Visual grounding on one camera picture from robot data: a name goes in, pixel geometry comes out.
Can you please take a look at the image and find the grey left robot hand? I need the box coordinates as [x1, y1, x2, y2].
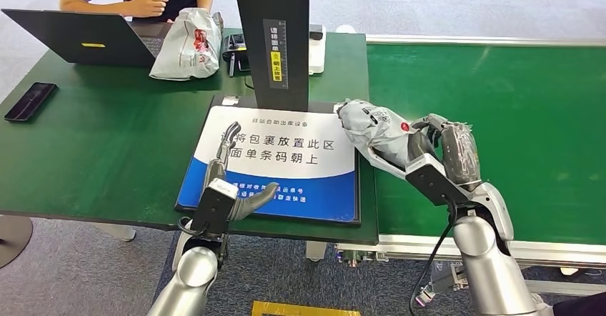
[203, 121, 280, 222]

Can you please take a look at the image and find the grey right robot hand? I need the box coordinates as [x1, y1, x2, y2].
[407, 113, 483, 192]

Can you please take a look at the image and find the white courier bag red print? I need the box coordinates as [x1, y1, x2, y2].
[149, 7, 223, 82]
[336, 99, 439, 179]

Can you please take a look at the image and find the blue white scale platform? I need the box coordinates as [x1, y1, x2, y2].
[175, 96, 361, 227]

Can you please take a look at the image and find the white table leg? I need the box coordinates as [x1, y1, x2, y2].
[92, 222, 136, 243]
[305, 240, 327, 262]

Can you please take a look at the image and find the green belt conveyor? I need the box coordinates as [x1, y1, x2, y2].
[333, 34, 606, 307]

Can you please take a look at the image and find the black handheld controller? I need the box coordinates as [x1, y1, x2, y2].
[221, 33, 248, 64]

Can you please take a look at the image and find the white power strip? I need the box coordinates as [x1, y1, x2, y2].
[308, 24, 327, 76]

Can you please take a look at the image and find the person's leg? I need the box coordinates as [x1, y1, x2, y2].
[552, 292, 606, 316]

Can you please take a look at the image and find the black scale column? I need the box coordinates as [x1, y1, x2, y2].
[231, 0, 311, 112]

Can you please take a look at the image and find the person's right hand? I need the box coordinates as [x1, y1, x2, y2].
[124, 0, 170, 20]

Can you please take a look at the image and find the black laptop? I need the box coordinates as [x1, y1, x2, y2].
[1, 9, 174, 67]

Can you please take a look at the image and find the black smartphone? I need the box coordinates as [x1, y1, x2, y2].
[4, 82, 59, 124]

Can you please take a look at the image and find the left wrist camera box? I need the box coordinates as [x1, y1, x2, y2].
[190, 179, 239, 239]

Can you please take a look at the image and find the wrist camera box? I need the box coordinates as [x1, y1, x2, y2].
[190, 179, 239, 239]
[404, 152, 475, 207]

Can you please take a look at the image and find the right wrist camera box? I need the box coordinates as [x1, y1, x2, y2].
[404, 152, 475, 207]

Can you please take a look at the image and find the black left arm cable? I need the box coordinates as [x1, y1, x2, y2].
[176, 217, 209, 239]

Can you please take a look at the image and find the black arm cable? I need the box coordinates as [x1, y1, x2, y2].
[409, 199, 459, 316]
[176, 217, 209, 239]

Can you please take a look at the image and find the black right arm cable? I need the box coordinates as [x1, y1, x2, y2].
[409, 199, 459, 316]

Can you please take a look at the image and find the grey round pedestal base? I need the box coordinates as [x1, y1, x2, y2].
[0, 215, 33, 270]

